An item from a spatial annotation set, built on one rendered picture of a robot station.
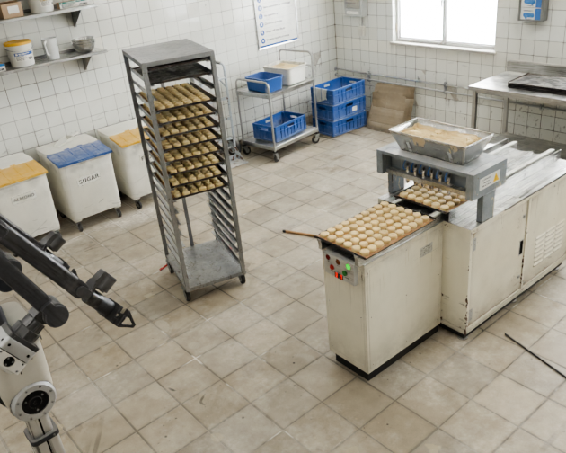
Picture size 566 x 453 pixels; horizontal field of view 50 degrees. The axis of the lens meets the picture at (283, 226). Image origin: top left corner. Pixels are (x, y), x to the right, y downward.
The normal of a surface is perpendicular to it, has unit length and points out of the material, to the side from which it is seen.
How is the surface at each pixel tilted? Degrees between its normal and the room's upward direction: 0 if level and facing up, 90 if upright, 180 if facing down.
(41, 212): 92
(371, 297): 90
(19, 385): 101
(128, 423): 0
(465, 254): 90
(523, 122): 90
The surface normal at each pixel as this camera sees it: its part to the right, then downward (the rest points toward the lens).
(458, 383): -0.10, -0.89
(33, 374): 0.65, 0.45
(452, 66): -0.76, 0.36
